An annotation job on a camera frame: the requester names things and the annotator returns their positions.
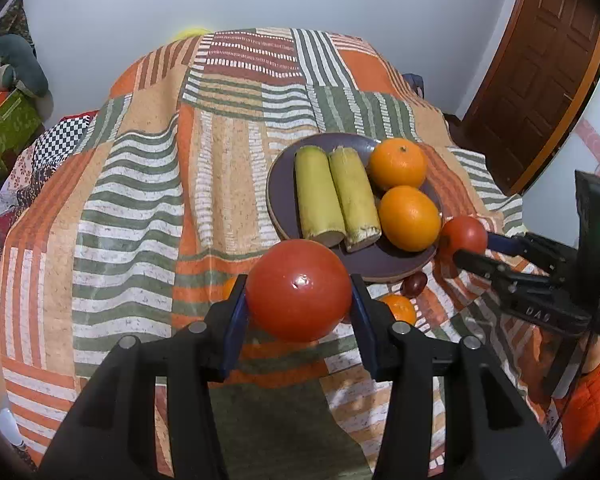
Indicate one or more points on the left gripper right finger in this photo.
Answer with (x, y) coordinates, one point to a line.
(490, 432)

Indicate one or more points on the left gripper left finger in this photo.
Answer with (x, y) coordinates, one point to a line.
(110, 431)

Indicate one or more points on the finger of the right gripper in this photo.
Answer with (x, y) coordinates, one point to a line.
(537, 249)
(519, 290)

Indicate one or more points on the red tomato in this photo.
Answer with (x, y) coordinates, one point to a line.
(299, 291)
(462, 232)

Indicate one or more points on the large orange with sticker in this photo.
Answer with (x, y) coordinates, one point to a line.
(409, 219)

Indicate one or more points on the dark red grape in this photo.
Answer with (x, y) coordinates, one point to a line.
(413, 285)

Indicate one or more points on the large navel orange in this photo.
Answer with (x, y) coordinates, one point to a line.
(397, 162)

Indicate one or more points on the small mandarin orange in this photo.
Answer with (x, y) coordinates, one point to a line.
(228, 287)

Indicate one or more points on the dark blue bag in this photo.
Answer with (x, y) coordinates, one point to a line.
(416, 82)

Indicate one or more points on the brown wooden door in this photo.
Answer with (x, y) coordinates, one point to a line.
(536, 86)

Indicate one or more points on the patchwork striped bedspread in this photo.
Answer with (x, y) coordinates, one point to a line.
(133, 225)

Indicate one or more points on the green storage box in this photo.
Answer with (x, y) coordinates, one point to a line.
(19, 121)

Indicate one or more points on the grey green plush toy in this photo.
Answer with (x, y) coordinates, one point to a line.
(19, 68)

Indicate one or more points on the yellow curved headboard tube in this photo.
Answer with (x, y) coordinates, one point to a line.
(191, 32)

